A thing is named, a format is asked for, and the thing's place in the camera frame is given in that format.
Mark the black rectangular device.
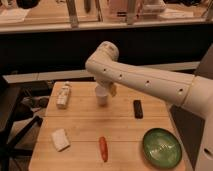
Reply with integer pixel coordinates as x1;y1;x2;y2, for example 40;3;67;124
133;100;143;119

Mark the black office chair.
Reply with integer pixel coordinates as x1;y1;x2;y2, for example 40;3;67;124
0;75;43;171

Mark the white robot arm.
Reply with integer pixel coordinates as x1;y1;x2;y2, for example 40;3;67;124
85;41;213;171

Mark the white paper cup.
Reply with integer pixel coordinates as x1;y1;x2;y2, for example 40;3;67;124
95;85;108;106

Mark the white plastic bottle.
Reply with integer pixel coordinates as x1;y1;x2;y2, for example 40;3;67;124
56;82;71;109

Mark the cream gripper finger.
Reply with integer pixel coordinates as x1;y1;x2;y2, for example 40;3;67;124
109;83;117;97

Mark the green ceramic bowl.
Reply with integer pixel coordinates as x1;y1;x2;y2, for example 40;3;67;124
142;128;182;169

